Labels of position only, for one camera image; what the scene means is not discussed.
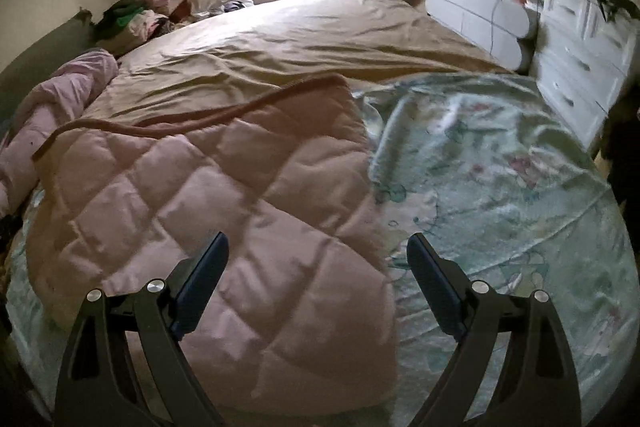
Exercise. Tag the grey upholstered headboard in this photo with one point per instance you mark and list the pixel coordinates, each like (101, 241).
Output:
(45, 56)

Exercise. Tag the pile of clothes by headboard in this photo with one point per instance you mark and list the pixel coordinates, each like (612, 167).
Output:
(128, 24)

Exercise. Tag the white chest of drawers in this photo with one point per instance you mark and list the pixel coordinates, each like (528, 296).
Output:
(583, 62)

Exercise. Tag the tan bed cover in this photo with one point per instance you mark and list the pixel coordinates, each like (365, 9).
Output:
(232, 58)

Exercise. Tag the rolled pink duvet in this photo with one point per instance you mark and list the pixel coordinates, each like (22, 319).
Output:
(59, 100)

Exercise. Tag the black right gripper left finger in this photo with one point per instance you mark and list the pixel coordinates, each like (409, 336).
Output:
(97, 383)

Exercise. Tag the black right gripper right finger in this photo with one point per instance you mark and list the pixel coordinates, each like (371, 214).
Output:
(537, 385)

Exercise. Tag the white rounded side cabinet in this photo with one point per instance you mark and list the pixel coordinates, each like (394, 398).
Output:
(505, 29)

